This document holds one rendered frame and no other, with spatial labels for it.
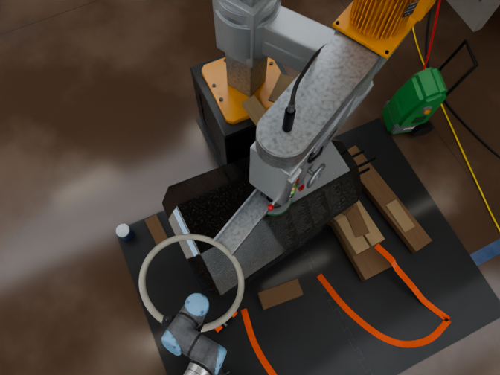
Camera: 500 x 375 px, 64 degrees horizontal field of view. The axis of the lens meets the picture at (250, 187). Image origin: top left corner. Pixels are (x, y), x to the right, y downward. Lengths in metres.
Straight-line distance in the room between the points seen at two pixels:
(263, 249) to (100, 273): 1.37
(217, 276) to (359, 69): 1.39
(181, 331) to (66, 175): 2.33
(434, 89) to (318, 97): 1.74
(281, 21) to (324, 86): 0.60
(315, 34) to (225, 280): 1.45
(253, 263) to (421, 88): 1.84
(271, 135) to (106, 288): 2.06
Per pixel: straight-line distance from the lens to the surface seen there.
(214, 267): 2.40
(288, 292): 2.97
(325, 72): 1.77
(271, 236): 2.44
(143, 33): 4.20
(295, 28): 2.19
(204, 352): 1.52
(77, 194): 3.53
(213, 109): 2.74
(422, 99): 3.34
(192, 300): 1.58
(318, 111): 1.66
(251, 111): 2.62
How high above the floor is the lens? 3.07
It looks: 69 degrees down
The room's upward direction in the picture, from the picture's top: 2 degrees clockwise
